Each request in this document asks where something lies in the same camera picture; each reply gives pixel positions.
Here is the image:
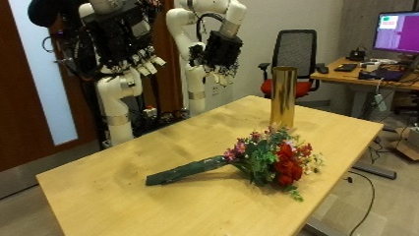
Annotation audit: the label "flower bouquet with green wrap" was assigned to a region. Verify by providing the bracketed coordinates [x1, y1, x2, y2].
[143, 126, 325, 203]

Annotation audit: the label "tall gold cylinder vase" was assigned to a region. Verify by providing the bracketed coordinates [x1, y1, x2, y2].
[268, 66, 297, 130]

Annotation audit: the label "black office chair red seat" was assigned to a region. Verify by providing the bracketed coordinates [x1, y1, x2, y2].
[256, 29, 325, 99]

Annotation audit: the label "black rounded hanging object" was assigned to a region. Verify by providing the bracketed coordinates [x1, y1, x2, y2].
[27, 0, 75, 29]

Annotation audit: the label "emergency stop button box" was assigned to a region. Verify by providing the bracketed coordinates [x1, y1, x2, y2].
[142, 105, 158, 119]

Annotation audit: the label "wooden office desk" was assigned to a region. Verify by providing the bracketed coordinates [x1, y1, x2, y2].
[309, 57, 419, 119]

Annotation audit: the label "black keyboard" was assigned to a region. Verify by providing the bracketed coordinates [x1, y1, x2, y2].
[332, 63, 359, 73]

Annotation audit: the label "brown door with glass panel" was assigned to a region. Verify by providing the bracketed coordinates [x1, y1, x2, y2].
[0, 0, 97, 173]

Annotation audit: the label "black desk phone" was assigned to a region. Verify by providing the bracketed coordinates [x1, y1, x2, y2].
[348, 48, 367, 62]

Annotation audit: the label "dark laptop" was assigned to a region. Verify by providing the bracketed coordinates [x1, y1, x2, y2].
[375, 67, 411, 83]

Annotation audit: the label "white power strip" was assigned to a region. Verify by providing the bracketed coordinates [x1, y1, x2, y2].
[373, 93, 388, 112]

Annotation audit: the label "computer monitor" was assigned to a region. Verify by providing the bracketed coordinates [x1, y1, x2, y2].
[372, 10, 419, 56]

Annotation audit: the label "grey table foot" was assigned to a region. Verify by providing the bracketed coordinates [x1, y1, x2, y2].
[351, 161, 397, 180]

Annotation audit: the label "cardboard box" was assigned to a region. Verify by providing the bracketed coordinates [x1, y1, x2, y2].
[388, 127, 419, 161]

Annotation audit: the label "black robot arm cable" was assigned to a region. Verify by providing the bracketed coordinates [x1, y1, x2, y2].
[195, 12, 226, 42]

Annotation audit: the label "black floor cable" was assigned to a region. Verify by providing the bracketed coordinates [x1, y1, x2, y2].
[345, 170, 377, 236]

